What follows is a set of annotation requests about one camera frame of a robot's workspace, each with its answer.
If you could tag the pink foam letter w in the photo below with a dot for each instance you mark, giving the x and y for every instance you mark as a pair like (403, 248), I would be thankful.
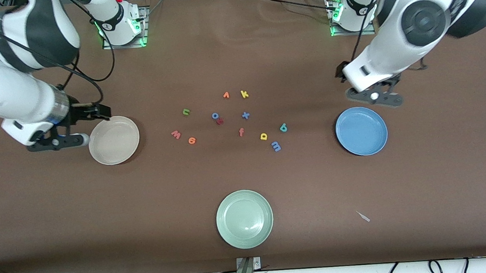
(176, 135)

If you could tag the yellow foam letter d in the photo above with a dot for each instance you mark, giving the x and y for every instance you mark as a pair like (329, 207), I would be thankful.
(266, 137)

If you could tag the green foam letter n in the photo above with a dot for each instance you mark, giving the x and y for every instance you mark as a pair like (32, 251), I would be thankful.
(186, 111)

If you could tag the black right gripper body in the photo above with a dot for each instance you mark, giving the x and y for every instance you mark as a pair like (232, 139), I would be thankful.
(79, 112)

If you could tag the grey metal table bracket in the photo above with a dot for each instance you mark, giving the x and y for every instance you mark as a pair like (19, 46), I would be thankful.
(255, 262)

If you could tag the brown table cover sheet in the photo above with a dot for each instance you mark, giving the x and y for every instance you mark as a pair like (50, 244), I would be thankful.
(58, 212)

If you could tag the small white paper scrap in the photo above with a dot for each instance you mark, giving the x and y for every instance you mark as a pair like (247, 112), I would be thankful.
(363, 216)

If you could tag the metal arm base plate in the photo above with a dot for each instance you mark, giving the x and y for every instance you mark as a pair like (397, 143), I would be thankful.
(110, 47)
(369, 32)

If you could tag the pale green round plate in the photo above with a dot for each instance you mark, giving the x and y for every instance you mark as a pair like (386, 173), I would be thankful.
(244, 219)

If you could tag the blue foam letter m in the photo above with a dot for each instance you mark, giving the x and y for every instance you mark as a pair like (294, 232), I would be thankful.
(276, 146)

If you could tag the blue round plate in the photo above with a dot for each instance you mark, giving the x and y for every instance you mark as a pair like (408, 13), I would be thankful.
(361, 131)

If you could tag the blue foam letter o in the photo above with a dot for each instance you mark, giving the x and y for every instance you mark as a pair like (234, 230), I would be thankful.
(212, 116)

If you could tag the dark red foam letter z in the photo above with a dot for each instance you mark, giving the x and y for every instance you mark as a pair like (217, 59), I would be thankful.
(219, 121)

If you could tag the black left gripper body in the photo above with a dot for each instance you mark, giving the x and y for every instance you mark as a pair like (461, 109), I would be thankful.
(340, 71)

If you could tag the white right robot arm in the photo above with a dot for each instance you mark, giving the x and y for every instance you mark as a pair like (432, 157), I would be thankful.
(5, 94)

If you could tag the beige brown round plate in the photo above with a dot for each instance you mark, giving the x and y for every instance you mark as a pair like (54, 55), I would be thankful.
(114, 142)

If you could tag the orange foam letter e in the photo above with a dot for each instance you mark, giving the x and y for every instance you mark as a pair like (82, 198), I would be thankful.
(189, 140)

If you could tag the red foam letter f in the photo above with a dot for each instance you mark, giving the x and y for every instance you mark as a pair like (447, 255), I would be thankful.
(241, 132)

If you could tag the blue foam letter x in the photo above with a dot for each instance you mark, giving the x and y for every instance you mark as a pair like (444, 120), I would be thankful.
(245, 115)

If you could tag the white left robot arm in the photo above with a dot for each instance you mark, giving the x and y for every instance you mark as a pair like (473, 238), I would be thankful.
(392, 55)

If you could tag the yellow foam letter k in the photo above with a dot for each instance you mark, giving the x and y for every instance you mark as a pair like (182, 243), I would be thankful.
(244, 94)

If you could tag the teal foam letter b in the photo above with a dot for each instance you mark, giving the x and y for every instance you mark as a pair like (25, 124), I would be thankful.
(282, 128)

